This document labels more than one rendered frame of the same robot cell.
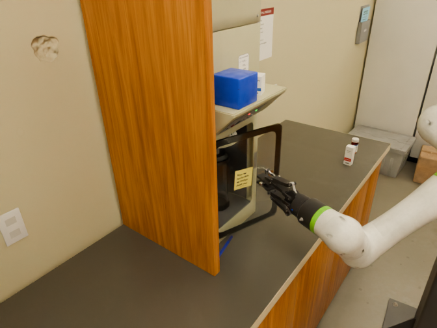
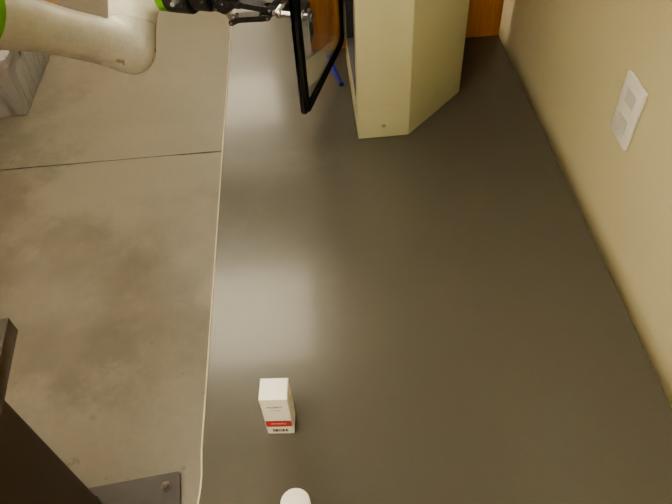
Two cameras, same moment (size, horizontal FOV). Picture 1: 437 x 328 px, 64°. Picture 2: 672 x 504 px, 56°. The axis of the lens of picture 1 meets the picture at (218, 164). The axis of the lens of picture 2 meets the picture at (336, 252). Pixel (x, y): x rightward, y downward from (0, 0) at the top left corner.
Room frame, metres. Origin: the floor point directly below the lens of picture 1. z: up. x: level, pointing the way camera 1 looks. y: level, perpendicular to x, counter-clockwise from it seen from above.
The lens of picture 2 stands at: (2.04, -0.89, 1.81)
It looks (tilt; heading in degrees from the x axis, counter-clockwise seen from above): 49 degrees down; 141
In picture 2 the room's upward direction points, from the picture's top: 4 degrees counter-clockwise
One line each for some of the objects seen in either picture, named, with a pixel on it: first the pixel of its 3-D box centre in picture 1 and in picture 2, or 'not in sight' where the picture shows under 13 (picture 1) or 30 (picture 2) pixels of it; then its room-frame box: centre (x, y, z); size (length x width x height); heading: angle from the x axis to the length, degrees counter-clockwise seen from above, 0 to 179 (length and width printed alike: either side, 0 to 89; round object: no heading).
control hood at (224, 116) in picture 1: (247, 110); not in sight; (1.08, -0.10, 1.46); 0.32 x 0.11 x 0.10; 142
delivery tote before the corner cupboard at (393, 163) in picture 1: (376, 150); not in sight; (3.29, -1.68, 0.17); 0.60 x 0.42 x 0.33; 50
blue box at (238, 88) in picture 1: (234, 88); not in sight; (1.03, -0.05, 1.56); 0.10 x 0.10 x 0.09; 52
